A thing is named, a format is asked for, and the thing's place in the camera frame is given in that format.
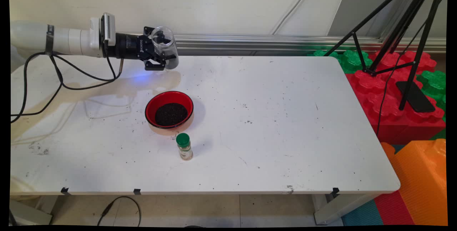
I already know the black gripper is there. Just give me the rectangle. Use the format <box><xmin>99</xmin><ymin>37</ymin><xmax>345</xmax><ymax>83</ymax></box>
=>
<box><xmin>106</xmin><ymin>27</ymin><xmax>171</xmax><ymax>71</ymax></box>

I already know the clear plastic jar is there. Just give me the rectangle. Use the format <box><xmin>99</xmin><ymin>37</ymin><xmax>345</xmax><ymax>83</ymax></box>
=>
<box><xmin>151</xmin><ymin>26</ymin><xmax>179</xmax><ymax>70</ymax></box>

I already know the red bowl with black rim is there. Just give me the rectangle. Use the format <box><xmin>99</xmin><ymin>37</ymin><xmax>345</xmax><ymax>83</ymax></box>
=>
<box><xmin>145</xmin><ymin>91</ymin><xmax>195</xmax><ymax>131</ymax></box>

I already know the spice bottle with green cap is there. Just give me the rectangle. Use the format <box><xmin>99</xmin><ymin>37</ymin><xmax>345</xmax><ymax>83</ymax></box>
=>
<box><xmin>176</xmin><ymin>133</ymin><xmax>194</xmax><ymax>161</ymax></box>

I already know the green foam block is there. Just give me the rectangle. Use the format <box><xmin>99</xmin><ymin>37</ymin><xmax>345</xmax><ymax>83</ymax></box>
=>
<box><xmin>308</xmin><ymin>49</ymin><xmax>373</xmax><ymax>74</ymax></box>
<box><xmin>416</xmin><ymin>70</ymin><xmax>447</xmax><ymax>140</ymax></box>

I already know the white table leg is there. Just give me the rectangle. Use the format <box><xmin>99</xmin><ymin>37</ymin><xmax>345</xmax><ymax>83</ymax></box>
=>
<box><xmin>312</xmin><ymin>192</ymin><xmax>380</xmax><ymax>225</ymax></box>
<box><xmin>10</xmin><ymin>195</ymin><xmax>59</xmax><ymax>226</ymax></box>

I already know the teal floor mat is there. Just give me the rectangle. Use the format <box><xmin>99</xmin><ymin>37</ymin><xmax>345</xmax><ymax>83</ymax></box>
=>
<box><xmin>341</xmin><ymin>199</ymin><xmax>384</xmax><ymax>226</ymax></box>

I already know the black rectangular slab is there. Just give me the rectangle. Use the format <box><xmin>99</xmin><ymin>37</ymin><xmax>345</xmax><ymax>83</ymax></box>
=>
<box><xmin>396</xmin><ymin>80</ymin><xmax>436</xmax><ymax>113</ymax></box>

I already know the black tripod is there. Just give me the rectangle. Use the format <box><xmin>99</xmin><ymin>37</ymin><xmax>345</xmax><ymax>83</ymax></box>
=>
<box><xmin>323</xmin><ymin>0</ymin><xmax>448</xmax><ymax>112</ymax></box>

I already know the red floor mat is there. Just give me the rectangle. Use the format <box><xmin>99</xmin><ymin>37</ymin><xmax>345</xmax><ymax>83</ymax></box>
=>
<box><xmin>373</xmin><ymin>190</ymin><xmax>416</xmax><ymax>226</ymax></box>

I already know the orange foam block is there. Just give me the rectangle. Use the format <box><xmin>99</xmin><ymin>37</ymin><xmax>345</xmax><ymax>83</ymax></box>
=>
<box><xmin>380</xmin><ymin>139</ymin><xmax>448</xmax><ymax>226</ymax></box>

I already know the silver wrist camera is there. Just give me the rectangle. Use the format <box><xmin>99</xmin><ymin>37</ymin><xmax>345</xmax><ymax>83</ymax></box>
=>
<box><xmin>102</xmin><ymin>12</ymin><xmax>116</xmax><ymax>44</ymax></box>

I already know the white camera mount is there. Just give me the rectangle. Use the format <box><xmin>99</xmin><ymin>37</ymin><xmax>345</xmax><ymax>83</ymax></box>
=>
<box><xmin>89</xmin><ymin>17</ymin><xmax>104</xmax><ymax>48</ymax></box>

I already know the aluminium wall rail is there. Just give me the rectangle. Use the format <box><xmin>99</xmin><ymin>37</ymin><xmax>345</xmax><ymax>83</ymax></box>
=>
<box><xmin>116</xmin><ymin>33</ymin><xmax>447</xmax><ymax>54</ymax></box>

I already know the black cable strap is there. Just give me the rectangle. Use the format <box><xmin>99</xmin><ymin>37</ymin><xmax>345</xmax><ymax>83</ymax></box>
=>
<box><xmin>45</xmin><ymin>24</ymin><xmax>55</xmax><ymax>56</ymax></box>

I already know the thick black cable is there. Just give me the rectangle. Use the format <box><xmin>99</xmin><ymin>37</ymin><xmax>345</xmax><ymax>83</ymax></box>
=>
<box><xmin>11</xmin><ymin>52</ymin><xmax>64</xmax><ymax>124</ymax></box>

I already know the white wall conduit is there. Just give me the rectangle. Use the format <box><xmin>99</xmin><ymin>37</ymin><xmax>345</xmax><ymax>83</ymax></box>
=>
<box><xmin>270</xmin><ymin>0</ymin><xmax>318</xmax><ymax>35</ymax></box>

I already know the black floor cable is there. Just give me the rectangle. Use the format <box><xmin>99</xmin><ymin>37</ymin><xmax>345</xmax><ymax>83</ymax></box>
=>
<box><xmin>97</xmin><ymin>196</ymin><xmax>142</xmax><ymax>226</ymax></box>

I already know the thin black tripod cable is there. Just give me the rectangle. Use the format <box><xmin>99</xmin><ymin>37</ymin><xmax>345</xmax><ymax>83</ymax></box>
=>
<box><xmin>376</xmin><ymin>0</ymin><xmax>448</xmax><ymax>137</ymax></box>

